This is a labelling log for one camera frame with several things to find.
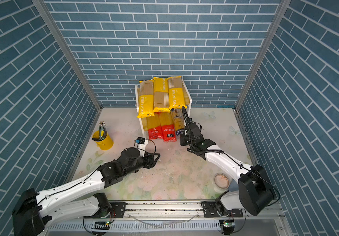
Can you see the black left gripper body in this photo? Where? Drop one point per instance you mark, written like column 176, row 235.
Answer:
column 147, row 164

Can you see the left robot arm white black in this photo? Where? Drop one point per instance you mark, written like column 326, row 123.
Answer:
column 37, row 211

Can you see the yellow pen holder cup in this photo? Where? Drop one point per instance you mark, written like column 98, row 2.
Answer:
column 106, row 143

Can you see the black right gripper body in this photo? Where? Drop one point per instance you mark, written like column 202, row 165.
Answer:
column 184, row 141

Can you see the round tape roll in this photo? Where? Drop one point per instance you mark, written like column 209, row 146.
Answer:
column 221, row 182

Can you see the red yellow spaghetti package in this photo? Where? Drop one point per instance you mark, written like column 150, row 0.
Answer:
column 154, row 127

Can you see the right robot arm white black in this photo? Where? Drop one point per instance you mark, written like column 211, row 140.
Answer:
column 252, row 189

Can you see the red labelled spaghetti package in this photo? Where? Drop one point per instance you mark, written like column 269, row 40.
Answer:
column 167, row 127

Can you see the plain yellow pasta package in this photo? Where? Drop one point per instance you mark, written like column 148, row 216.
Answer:
column 161, row 96

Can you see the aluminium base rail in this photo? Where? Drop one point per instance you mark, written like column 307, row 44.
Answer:
column 194, row 217

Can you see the yellow Pastatime pasta package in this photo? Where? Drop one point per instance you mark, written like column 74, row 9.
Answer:
column 146, row 99
column 176, row 93

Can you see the white frame wooden shelf rack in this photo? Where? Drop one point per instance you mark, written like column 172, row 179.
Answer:
column 143, row 121

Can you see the blue spaghetti package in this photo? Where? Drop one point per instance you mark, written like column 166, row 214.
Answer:
column 178, row 121

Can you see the grey blue oval pad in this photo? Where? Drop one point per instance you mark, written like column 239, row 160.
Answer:
column 233, row 186

